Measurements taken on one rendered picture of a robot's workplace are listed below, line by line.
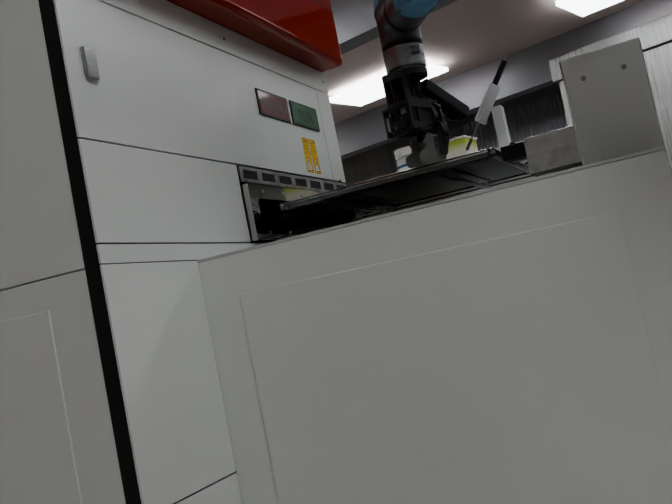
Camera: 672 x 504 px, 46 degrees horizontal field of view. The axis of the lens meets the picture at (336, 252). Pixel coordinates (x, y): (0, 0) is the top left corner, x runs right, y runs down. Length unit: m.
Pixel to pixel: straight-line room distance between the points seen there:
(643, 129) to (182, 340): 0.64
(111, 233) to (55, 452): 0.28
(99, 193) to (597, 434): 0.65
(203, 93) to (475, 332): 0.58
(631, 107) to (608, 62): 0.06
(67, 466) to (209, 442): 0.18
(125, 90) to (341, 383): 0.48
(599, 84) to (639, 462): 0.44
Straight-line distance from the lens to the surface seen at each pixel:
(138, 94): 1.12
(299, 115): 1.56
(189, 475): 1.05
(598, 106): 1.02
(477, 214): 0.97
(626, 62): 1.02
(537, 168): 1.19
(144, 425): 0.99
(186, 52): 1.26
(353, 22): 5.89
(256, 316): 1.08
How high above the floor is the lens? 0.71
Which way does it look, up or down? 4 degrees up
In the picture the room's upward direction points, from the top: 11 degrees counter-clockwise
